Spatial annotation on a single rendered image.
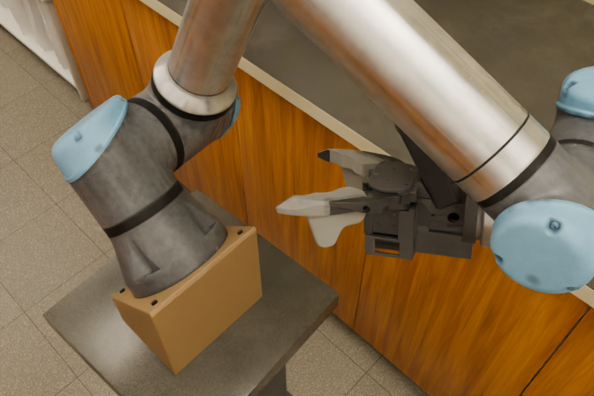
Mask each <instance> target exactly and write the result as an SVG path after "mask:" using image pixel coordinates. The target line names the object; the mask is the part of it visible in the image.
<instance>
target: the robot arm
mask: <svg viewBox="0 0 594 396"><path fill-rule="evenodd" d="M270 1H271V2H272V3H273V4H274V5H275V6H276V7H277V8H278V9H279V10H281V11H282V12H283V13H284V14H285V15H286V16H287V17H288V18H289V19H290V20H291V21H292V22H293V23H294V24H295V25H296V26H297V27H298V28H299V29H300V30H301V31H302V32H303V33H304V34H305V35H306V36H307V37H308V38H309V39H310V40H311V41H312V42H313V43H314V44H315V45H316V46H317V47H318V48H319V49H320V50H321V51H322V52H323V53H324V54H325V55H326V56H327V57H328V58H329V59H330V60H331V61H332V62H333V63H334V64H335V65H336V66H337V67H338V68H339V69H340V70H341V71H342V72H343V73H344V74H345V75H346V76H347V77H348V78H349V79H350V80H351V81H352V82H353V83H354V84H355V85H356V86H357V87H358V88H359V89H360V90H361V91H362V92H363V93H364V94H365V95H366V96H367V97H368V98H369V99H370V100H371V101H372V102H373V103H374V104H375V105H376V106H377V107H378V108H379V109H380V110H381V111H382V112H383V113H384V114H385V115H387V116H388V117H389V118H390V119H391V120H392V121H393V122H394V125H395V128H396V130H397V132H398V133H399V134H400V136H401V138H402V140H403V141H404V143H405V145H406V147H407V150H408V152H409V154H410V155H411V157H412V159H413V161H414V163H415V165H412V164H406V163H404V162H402V161H401V160H399V159H398V158H395V157H393V156H388V155H383V154H378V153H373V152H368V151H357V150H351V149H339V148H328V149H326V150H323V151H321V152H319V153H317V157H319V158H321V159H323V160H324V161H327V162H331V163H335V164H339V165H340V166H341V169H342V172H343V176H344V180H345V183H346V187H342V188H338V189H336V190H334V191H331V192H326V193H313V194H305V195H295V194H294V195H292V196H290V197H289V198H287V199H286V200H285V201H283V202H281V203H280V204H279V205H278V206H276V212H277V213H279V214H285V215H292V216H306V217H307V220H308V223H309V226H310V229H311V232H312V233H313V236H314V239H315V242H316V244H317V245H318V246H319V247H321V248H327V247H331V246H333V245H334V244H335V243H336V241H337V239H338V236H339V234H340V232H341V230H342V229H343V228H344V227H346V226H348V225H355V224H358V223H360V222H361V221H362V220H363V233H365V254H368V255H381V256H387V257H393V258H400V259H407V260H413V257H414V254H415V253H416V252H417V253H425V254H431V255H443V256H451V257H457V258H464V259H470V260H471V257H472V248H473V245H474V243H475V244H476V241H477V240H480V245H481V246H482V247H486V248H491V251H492V253H493V254H494V257H495V260H496V264H497V265H498V266H499V267H500V268H501V269H502V271H503V272H504V273H505V274H506V275H508V276H509V277H510V278H511V279H512V280H513V281H515V282H516V283H518V284H520V285H521V286H524V287H527V288H528V289H531V290H534V291H537V292H541V293H569V292H572V291H575V290H579V289H580V288H581V287H583V286H585V285H586V284H588V283H589V282H590V281H591V280H592V279H593V277H594V66H591V67H585V68H582V69H579V70H577V71H574V72H572V73H570V74H569V75H568V76H567V77H566V78H565V79H564V81H563V82H562V85H561V90H560V97H559V100H558V101H557V102H556V103H555V107H556V108H557V111H556V118H555V121H554V124H553V127H552V130H551V131H550V132H548V131H547V130H546V129H545V128H543V127H542V126H541V125H540V124H539V123H538V122H537V121H536V120H535V119H534V118H533V117H532V116H531V115H530V114H529V113H528V112H527V111H526V110H525V109H524V108H523V107H522V106H521V105H520V104H519V103H518V102H517V101H516V100H515V99H514V98H513V97H512V96H511V95H510V94H509V93H508V92H507V91H506V90H505V89H504V88H503V87H501V86H500V84H499V83H498V82H497V81H495V79H493V78H492V76H491V75H490V74H489V73H488V72H486V71H485V70H484V68H483V67H482V66H481V65H480V64H478V63H477V61H475V59H474V58H472V56H470V55H469V54H468V53H467V52H466V51H465V50H464V49H463V48H462V47H461V46H460V45H459V44H458V43H457V42H456V41H455V40H454V39H453V38H452V37H451V36H450V35H449V34H448V33H447V32H446V31H445V30H444V29H443V28H442V27H441V26H440V25H439V24H438V23H437V22H436V21H435V20H434V19H433V18H431V17H430V16H429V15H428V14H427V13H426V12H425V11H424V10H423V9H422V8H421V7H420V6H419V5H418V4H417V3H416V2H415V1H414V0H270ZM266 3H267V0H187V5H186V8H185V11H184V14H183V17H182V20H181V22H180V25H179V30H178V32H177V35H176V39H175V42H174V44H173V47H172V50H169V51H167V52H165V53H164V54H163V55H162V56H160V58H158V59H157V61H156V63H155V66H154V69H153V72H152V75H151V78H150V81H149V84H148V86H147V87H146V88H145V89H144V90H143V91H141V92H140V93H139V94H137V95H135V96H133V97H132V98H130V99H129V100H126V99H125V98H123V97H122V96H121V95H114V96H113V97H112V98H110V99H108V100H107V101H105V102H104V103H102V104H101V105H99V106H98V107H97V108H95V109H94V110H93V111H91V112H90V113H89V114H87V115H86V117H84V118H83V119H81V120H80V121H79V122H78V123H76V124H75V125H74V126H73V127H71V128H70V129H69V130H68V131H67V132H65V133H64V134H63V135H62V136H61V137H60V138H59V139H58V140H57V141H56V142H55V144H54V145H53V147H52V151H51V154H52V157H53V159H54V161H55V163H56V164H57V166H58V168H59V169H60V171H61V172H62V173H63V174H64V179H65V181H66V182H67V183H70V185H71V186H72V188H73V189H74V191H75V192H76V193H77V195H78V196H79V198H81V200H82V201H83V202H84V204H85V205H86V207H87V208H88V210H89V211H90V212H91V214H92V215H93V217H94V218H95V220H96V221H97V222H98V224H99V225H100V226H101V227H102V228H103V230H104V231H105V233H106V234H107V236H108V237H109V238H110V240H111V242H112V244H113V247H114V249H115V252H116V256H117V258H118V263H119V267H120V269H121V272H122V275H123V278H124V281H125V283H126V286H127V287H128V288H129V290H130V291H131V293H132V294H133V296H134V297H136V298H145V297H149V296H151V295H154V294H156V293H160V292H162V291H163V290H165V289H167V288H169V287H171V286H173V285H175V284H177V283H178V282H179V281H181V280H182V279H184V278H186V277H187V276H189V275H190V274H192V273H193V272H194V271H196V270H197V269H198V268H200V267H201V266H202V265H203V264H205V263H206V262H207V261H208V260H209V259H210V258H211V257H212V256H213V255H214V254H215V253H216V252H217V251H218V250H219V249H220V248H221V247H222V245H223V244H224V242H225V240H226V238H227V235H228V231H227V230H226V229H225V227H224V225H223V224H222V222H221V221H220V220H219V219H218V217H216V216H215V215H214V214H212V213H211V212H210V211H209V210H207V209H206V208H204V207H203V206H202V205H201V204H200V203H199V202H198V201H196V200H195V199H194V198H192V197H191V196H190V195H189V194H187V192H186V191H185V190H184V188H183V187H182V185H180V183H179V181H178V180H177V178H176V177H175V175H174V174H173V173H174V172H175V171H176V170H177V169H178V168H180V167H181V166H182V165H183V164H185V163H186V162H187V161H189V160H190V159H191V158H192V157H194V156H195V155H197V154H198V153H199V152H200V151H202V150H203V149H205V148H206V147H207V146H209V145H210V143H211V142H213V141H216V140H218V139H219V138H221V137H222V136H223V135H225V134H226V133H227V132H228V130H229V129H230V127H231V126H232V125H233V124H234V123H235V121H236V119H237V118H238V116H239V113H240V97H239V96H237V93H238V92H239V90H238V87H237V83H236V80H235V78H234V76H233V75H234V73H235V71H236V69H237V66H238V64H239V62H240V60H241V57H242V55H243V53H244V51H245V49H246V47H247V45H248V42H249V40H250V37H251V35H252V33H253V32H254V30H255V26H256V24H257V22H258V20H259V18H260V16H261V14H262V12H263V8H264V6H265V5H266ZM461 190H463V191H461ZM376 248H382V249H389V250H396V251H400V253H399V254H394V253H386V252H380V251H376Z"/></svg>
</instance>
